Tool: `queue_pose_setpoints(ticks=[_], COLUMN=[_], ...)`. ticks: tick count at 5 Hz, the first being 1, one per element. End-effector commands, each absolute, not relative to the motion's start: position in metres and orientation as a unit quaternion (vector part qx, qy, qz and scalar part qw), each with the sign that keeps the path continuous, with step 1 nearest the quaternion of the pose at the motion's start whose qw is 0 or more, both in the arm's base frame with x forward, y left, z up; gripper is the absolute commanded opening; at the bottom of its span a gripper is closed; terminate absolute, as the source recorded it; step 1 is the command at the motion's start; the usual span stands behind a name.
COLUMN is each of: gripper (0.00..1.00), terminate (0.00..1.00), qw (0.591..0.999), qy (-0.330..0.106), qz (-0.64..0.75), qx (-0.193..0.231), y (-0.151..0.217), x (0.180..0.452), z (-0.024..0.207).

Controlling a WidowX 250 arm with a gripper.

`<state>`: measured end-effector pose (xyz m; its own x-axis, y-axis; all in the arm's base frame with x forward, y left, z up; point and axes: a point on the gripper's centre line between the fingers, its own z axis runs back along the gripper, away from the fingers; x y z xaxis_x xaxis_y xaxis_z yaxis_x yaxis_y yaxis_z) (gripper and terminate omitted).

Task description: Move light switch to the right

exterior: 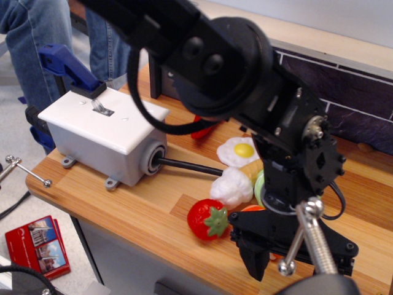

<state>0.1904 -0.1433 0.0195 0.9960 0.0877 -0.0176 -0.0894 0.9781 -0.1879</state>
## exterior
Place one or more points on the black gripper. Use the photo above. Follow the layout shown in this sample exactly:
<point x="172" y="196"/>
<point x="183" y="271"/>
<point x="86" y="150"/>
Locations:
<point x="259" y="233"/>

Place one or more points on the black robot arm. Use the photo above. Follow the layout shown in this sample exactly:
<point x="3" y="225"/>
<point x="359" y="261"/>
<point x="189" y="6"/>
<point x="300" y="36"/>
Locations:
<point x="224" y="69"/>

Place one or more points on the orange toy piece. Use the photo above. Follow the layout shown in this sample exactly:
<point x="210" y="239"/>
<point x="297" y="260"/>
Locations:
<point x="251" y="208"/>

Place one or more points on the toy strawberry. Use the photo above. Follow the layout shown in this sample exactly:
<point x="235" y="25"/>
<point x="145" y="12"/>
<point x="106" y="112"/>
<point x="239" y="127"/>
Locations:
<point x="208" y="219"/>

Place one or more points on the silver clamp screw right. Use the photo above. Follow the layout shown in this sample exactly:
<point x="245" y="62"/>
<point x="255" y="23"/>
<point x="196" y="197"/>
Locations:
<point x="310" y="233"/>

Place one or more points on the silver clamp screw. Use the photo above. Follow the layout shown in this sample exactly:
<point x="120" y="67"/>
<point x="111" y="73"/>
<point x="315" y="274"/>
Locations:
<point x="14" y="163"/>
<point x="310" y="233"/>

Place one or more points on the toy ice cream cone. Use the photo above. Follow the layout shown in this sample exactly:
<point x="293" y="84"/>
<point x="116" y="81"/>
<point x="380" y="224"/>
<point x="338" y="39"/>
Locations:
<point x="236" y="185"/>

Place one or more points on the green toy piece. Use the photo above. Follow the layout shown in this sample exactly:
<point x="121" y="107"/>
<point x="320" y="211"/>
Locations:
<point x="258" y="186"/>

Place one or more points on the toy fried egg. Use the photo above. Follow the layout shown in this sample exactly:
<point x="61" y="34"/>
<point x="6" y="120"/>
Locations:
<point x="237" y="152"/>

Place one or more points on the red toy piece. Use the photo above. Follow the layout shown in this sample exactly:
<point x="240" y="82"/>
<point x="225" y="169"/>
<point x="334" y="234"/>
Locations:
<point x="203" y="132"/>

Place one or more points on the purple brick back panel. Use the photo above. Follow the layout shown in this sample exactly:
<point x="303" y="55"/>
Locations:
<point x="356" y="89"/>

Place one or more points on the red picture box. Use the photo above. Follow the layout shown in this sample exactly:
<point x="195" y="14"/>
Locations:
<point x="38" y="245"/>

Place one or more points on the black object bottom left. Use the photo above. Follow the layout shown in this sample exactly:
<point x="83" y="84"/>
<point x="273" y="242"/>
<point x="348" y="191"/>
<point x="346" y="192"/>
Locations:
<point x="27" y="281"/>

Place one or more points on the blue clamp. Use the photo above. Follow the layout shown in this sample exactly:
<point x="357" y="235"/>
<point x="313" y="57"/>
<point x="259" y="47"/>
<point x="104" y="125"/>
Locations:
<point x="58" y="60"/>

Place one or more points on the silver clamp screw left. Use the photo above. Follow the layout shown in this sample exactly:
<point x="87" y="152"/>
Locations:
<point x="14" y="163"/>

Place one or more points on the white light switch box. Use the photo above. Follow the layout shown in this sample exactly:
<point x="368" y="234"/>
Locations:
<point x="121" y="144"/>

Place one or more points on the dark post on table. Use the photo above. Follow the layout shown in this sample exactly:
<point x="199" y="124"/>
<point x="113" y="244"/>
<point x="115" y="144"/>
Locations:
<point x="161" y="81"/>

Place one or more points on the clear toggle switch lever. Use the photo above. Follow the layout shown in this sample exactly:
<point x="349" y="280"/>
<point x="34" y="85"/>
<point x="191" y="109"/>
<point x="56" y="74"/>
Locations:
<point x="98" y="107"/>

